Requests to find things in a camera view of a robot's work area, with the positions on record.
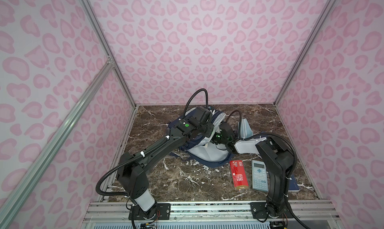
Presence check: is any navy blue student backpack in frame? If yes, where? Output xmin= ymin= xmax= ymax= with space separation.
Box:
xmin=178 ymin=110 xmax=234 ymax=168

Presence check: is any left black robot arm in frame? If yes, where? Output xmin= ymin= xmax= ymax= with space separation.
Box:
xmin=96 ymin=89 xmax=214 ymax=219

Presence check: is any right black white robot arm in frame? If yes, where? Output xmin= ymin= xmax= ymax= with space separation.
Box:
xmin=212 ymin=110 xmax=297 ymax=218

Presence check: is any light blue pencil case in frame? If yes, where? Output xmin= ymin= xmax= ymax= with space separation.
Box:
xmin=238 ymin=118 xmax=254 ymax=140

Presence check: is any red rectangular box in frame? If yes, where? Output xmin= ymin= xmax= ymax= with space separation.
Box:
xmin=230 ymin=160 xmax=249 ymax=191

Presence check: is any teal calculator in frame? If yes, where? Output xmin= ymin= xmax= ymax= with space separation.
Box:
xmin=252 ymin=160 xmax=269 ymax=192

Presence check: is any blue book right front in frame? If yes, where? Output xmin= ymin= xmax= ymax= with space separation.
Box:
xmin=288 ymin=174 xmax=300 ymax=192

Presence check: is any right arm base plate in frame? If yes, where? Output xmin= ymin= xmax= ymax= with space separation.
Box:
xmin=250 ymin=202 xmax=294 ymax=222

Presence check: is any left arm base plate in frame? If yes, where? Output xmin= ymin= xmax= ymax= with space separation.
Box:
xmin=129 ymin=203 xmax=171 ymax=221

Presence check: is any aluminium front rail frame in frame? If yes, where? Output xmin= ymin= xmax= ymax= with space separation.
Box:
xmin=80 ymin=200 xmax=346 ymax=229

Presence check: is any aluminium diagonal frame bar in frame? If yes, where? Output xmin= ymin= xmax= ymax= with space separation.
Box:
xmin=1 ymin=62 xmax=114 ymax=229

